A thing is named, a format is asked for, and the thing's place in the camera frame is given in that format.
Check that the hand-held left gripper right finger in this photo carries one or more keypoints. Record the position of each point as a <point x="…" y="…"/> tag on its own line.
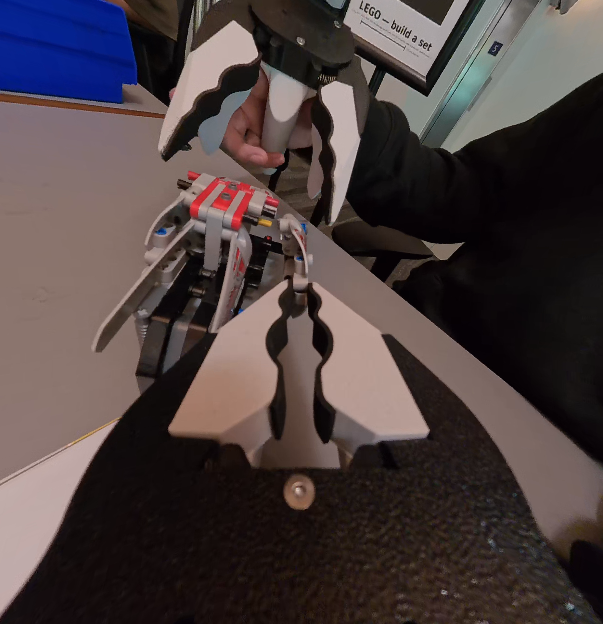
<point x="374" y="390"/>

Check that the grey wall bracket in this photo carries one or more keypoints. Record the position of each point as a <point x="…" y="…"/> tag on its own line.
<point x="562" y="6"/>

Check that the person's right hand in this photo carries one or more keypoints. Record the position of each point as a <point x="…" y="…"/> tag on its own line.
<point x="248" y="131"/>

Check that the grey red brick truck model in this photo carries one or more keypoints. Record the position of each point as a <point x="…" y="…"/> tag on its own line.
<point x="218" y="200"/>

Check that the blue plastic bin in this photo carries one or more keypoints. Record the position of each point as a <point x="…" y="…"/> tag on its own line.
<point x="53" y="48"/>

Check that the black framed marker sign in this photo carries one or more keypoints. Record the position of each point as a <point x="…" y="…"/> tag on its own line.
<point x="404" y="34"/>

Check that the black sign stand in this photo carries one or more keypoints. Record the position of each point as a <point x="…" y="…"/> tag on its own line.
<point x="376" y="80"/>

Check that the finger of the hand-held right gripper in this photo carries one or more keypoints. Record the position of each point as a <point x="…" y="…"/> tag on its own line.
<point x="204" y="73"/>
<point x="343" y="136"/>

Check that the grey brick side beam assembly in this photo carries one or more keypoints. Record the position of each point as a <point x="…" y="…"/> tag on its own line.
<point x="297" y="280"/>

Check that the grey desk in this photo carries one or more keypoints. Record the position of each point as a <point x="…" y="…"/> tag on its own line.
<point x="62" y="219"/>

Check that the person's right forearm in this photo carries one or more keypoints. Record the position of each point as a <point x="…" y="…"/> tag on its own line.
<point x="452" y="185"/>

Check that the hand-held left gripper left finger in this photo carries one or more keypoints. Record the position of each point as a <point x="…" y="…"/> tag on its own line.
<point x="228" y="385"/>

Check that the small blue door sign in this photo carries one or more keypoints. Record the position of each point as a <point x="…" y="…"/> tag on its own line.
<point x="495" y="48"/>

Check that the white sheet yellow edge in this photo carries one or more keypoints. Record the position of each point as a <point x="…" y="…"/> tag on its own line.
<point x="28" y="526"/>

